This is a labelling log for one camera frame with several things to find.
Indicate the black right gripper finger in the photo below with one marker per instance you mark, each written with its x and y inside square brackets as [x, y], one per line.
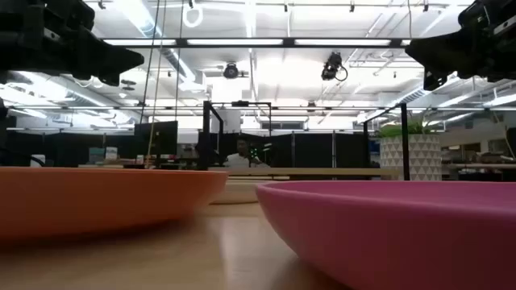
[433, 79]
[439, 52]

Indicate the orange plate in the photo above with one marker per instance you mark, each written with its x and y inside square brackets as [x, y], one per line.
[101, 201]

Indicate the pink plate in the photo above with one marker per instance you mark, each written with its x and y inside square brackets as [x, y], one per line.
[383, 233]

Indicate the black metal shelf rack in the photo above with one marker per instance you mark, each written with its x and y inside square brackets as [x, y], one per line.
[405, 141]

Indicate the small white box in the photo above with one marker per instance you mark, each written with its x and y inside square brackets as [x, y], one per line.
[111, 153]

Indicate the teal box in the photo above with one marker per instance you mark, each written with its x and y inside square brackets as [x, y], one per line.
[96, 155]

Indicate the succulent in white patterned pot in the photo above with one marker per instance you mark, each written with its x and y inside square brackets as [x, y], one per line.
[419, 157]

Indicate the black computer monitor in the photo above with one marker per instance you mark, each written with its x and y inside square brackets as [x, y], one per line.
[161, 139]

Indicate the wooden background desk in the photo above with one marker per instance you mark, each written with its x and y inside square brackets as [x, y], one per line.
[479, 165]

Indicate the black partition panels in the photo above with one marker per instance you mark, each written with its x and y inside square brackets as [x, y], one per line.
[314, 149]

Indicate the person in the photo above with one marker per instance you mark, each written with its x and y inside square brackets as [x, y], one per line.
[242, 161]

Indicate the black aluminium rig frame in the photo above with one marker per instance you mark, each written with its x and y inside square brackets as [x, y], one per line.
[181, 42]

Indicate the black overhead camera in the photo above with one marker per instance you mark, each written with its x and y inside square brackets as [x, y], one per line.
[332, 66]

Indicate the black round ceiling camera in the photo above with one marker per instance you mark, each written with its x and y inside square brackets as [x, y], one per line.
[230, 71]

